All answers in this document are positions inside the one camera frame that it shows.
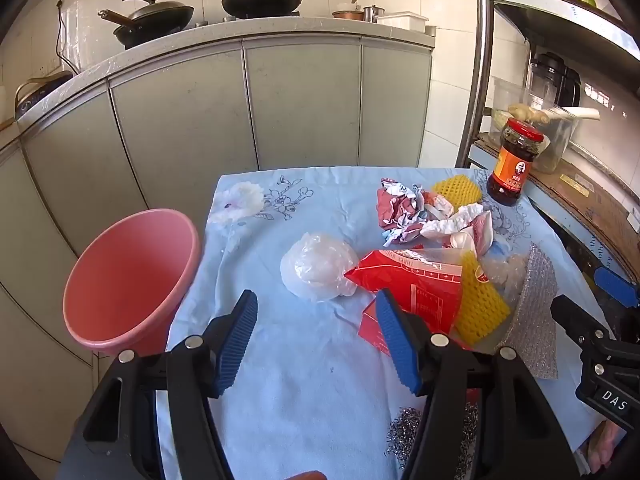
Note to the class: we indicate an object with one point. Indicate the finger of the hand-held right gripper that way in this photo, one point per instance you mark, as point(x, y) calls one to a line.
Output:
point(615, 285)
point(575, 317)

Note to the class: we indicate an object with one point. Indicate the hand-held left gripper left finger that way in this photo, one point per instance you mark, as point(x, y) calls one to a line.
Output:
point(235, 345)

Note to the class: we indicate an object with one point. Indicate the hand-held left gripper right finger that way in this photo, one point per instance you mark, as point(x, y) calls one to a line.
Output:
point(395, 340)

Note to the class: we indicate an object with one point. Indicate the red snack packet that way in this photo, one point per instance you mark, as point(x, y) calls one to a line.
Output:
point(420, 285)

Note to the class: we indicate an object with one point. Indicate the pink plastic bin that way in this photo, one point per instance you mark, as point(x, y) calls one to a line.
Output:
point(125, 280)

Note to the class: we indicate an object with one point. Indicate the red white wrapper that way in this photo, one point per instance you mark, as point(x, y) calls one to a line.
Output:
point(395, 207)

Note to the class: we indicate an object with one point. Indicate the person's right hand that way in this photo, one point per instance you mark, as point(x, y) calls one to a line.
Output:
point(605, 450)

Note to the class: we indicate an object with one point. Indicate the silver bubble foil sheet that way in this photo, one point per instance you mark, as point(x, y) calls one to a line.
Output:
point(537, 320)

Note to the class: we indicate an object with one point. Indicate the clear crumpled plastic film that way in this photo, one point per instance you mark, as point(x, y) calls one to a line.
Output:
point(502, 275)

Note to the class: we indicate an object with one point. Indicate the large yellow foam net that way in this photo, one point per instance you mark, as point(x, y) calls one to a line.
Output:
point(480, 310)

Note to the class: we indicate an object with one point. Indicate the steel wool scrubber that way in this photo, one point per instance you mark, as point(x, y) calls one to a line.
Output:
point(400, 435)

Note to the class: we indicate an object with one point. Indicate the light blue floral tablecloth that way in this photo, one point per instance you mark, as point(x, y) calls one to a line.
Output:
point(310, 410)

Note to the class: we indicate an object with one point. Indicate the white crumpled plastic bag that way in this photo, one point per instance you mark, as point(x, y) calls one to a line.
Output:
point(317, 267)

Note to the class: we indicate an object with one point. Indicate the pink white crumpled paper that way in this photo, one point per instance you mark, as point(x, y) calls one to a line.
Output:
point(480, 237)

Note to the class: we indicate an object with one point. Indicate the orange white crumpled wrapper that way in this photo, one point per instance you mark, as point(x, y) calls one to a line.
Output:
point(439, 204)

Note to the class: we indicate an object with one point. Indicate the chili sauce jar red lid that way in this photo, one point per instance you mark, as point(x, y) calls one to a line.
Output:
point(512, 175)

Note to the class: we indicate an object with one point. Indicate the clear plastic container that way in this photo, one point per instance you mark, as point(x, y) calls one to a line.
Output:
point(557, 145)

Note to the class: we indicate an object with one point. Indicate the small yellow foam net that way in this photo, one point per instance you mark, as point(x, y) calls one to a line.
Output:
point(455, 190)

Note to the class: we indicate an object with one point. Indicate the white leek stalk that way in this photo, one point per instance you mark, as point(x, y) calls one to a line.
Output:
point(580, 112)

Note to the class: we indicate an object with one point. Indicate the ginger root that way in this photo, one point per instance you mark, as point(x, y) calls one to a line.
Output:
point(527, 112)

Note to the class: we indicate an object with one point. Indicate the grey kitchen counter cabinet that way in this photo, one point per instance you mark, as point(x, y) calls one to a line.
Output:
point(200, 110)

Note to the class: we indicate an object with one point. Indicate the metal shelf rack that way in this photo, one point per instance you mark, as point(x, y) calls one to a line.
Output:
point(482, 60)

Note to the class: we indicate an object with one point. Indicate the white rectangular container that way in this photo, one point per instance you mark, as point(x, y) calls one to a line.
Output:
point(402, 22)

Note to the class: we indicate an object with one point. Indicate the small steel cup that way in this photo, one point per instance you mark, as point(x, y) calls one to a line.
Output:
point(373, 14)

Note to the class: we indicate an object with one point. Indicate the copper pot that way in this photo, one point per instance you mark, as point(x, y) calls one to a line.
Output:
point(347, 15)

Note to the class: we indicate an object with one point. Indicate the black wok with lid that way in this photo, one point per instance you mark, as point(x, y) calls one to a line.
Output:
point(160, 17)

